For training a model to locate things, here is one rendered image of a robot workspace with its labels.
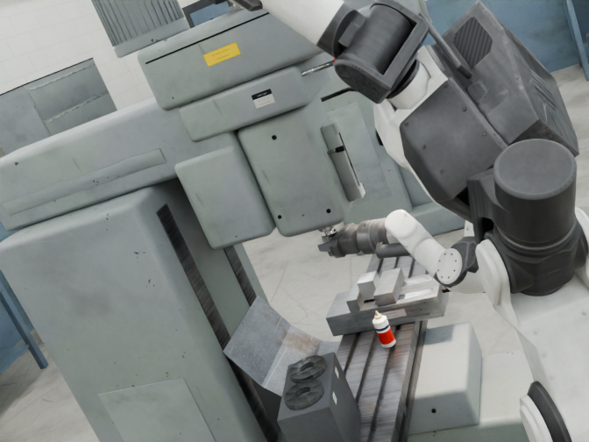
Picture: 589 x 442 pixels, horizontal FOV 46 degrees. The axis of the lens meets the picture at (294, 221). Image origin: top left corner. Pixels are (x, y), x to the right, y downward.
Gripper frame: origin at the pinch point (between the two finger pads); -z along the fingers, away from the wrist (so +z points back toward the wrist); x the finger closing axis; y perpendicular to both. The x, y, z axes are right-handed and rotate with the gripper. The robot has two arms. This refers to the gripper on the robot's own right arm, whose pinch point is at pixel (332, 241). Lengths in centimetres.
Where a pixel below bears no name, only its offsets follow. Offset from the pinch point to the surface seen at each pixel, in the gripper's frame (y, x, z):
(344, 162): -20.7, -1.8, 12.0
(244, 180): -26.7, 14.7, -6.5
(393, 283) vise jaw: 22.3, -14.4, 3.5
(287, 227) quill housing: -10.8, 11.4, -2.5
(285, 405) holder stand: 15, 49, 11
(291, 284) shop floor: 121, -200, -216
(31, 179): -46, 33, -64
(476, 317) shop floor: 123, -152, -55
